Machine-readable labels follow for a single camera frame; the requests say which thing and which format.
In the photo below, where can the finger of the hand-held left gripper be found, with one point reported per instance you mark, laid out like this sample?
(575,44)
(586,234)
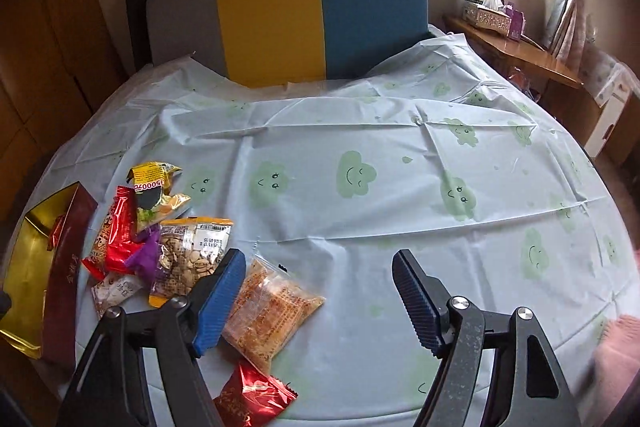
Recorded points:
(4,307)

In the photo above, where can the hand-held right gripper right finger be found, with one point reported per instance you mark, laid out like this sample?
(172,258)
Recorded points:
(417,302)

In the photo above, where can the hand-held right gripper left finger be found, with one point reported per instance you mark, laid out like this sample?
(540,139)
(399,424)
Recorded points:
(220,302)

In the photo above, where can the clear orange cracker packet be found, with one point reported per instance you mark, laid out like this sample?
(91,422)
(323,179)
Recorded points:
(272,312)

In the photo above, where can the clear nut packet orange edges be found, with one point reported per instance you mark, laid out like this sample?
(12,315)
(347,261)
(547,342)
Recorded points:
(185,252)

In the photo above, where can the maroon box with gold inside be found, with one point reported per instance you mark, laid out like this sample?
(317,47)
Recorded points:
(65,267)

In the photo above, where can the purple snack packet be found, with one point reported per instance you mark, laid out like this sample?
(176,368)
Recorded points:
(142,255)

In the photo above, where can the red foil snack packet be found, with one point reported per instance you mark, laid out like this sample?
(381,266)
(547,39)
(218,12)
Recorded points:
(252,399)

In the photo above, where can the white snack packet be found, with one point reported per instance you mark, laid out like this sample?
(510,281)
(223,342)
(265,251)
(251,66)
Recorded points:
(112,292)

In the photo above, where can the yellow snack packet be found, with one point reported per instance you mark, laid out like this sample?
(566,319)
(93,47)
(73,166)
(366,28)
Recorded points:
(150,174)

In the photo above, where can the cloud print sheet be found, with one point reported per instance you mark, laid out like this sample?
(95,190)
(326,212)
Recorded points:
(350,132)

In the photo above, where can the pink cloth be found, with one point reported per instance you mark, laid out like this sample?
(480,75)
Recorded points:
(622,357)

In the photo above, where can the wooden side table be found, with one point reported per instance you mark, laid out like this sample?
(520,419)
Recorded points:
(520,57)

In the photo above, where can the white cardboard box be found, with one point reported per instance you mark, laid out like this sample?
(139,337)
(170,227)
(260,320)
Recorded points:
(612,107)

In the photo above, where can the patterned tissue box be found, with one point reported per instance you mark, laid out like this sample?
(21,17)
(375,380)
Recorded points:
(487,19)

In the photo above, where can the purple box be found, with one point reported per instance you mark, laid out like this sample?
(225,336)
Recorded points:
(516,22)

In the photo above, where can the grey yellow blue chair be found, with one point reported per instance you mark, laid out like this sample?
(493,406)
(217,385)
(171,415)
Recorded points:
(270,7)

